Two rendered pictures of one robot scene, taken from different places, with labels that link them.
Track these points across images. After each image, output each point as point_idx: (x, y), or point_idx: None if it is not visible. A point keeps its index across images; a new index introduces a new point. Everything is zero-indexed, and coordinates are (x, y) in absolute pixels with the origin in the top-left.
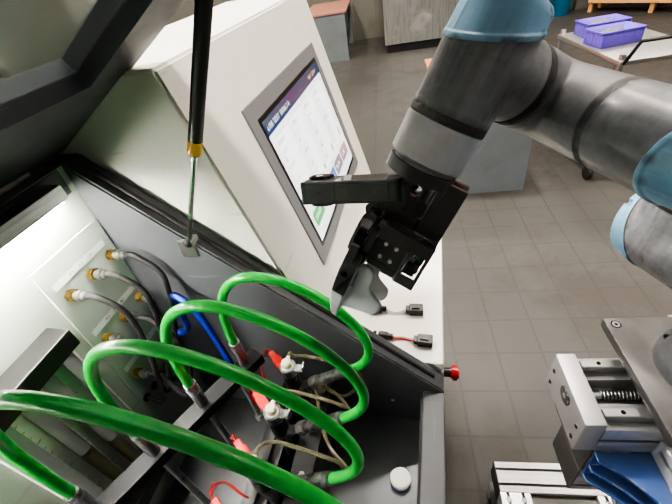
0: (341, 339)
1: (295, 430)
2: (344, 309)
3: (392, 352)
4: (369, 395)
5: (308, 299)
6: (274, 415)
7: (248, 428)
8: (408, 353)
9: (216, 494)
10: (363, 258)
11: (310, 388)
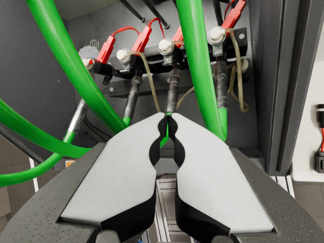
0: (272, 82)
1: (171, 71)
2: (213, 118)
3: (281, 137)
4: (259, 107)
5: (303, 19)
6: (163, 51)
7: (222, 12)
8: (292, 150)
9: (175, 19)
10: (189, 232)
11: (255, 51)
